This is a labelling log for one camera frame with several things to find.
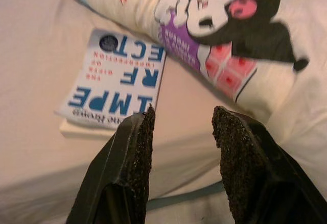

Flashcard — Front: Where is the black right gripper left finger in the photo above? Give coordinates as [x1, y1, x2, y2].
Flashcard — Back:
[67, 106, 156, 224]

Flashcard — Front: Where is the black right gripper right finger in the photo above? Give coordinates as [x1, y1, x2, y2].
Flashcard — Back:
[211, 105, 327, 224]

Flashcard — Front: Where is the beige bed mattress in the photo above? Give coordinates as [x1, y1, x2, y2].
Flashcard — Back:
[0, 0, 271, 224]

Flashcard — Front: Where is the cream cartoon print pillow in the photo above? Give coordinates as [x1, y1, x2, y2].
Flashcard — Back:
[62, 0, 327, 196]

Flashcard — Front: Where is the dark teal bed frame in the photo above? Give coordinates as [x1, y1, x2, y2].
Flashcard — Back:
[147, 183, 225, 211]

